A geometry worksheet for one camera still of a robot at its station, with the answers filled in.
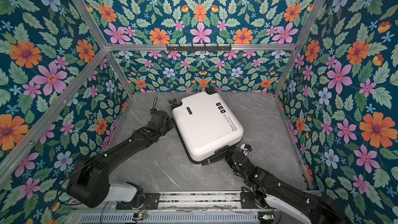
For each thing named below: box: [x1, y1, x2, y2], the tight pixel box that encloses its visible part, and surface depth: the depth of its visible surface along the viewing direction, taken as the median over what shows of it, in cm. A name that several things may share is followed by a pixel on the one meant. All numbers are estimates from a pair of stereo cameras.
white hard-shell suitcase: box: [168, 87, 245, 166], surface depth 81 cm
